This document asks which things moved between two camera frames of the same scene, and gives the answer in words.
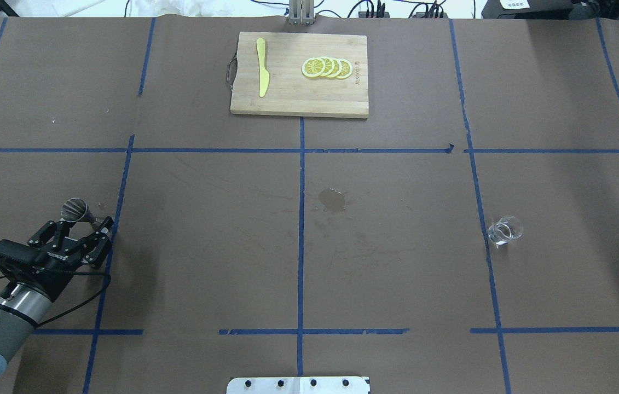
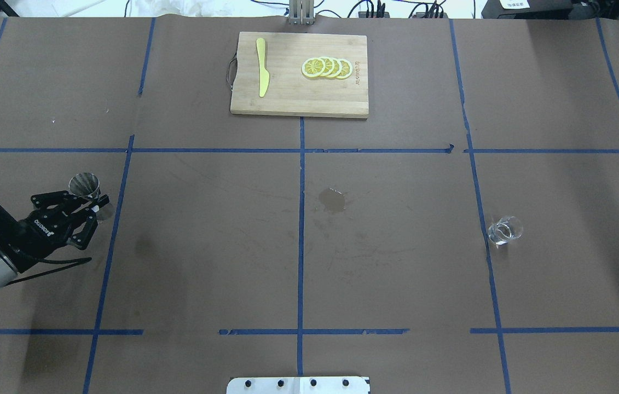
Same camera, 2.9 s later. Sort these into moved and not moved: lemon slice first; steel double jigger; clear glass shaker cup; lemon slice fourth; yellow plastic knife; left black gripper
Moved: left black gripper; steel double jigger
Not moved: lemon slice first; lemon slice fourth; yellow plastic knife; clear glass shaker cup
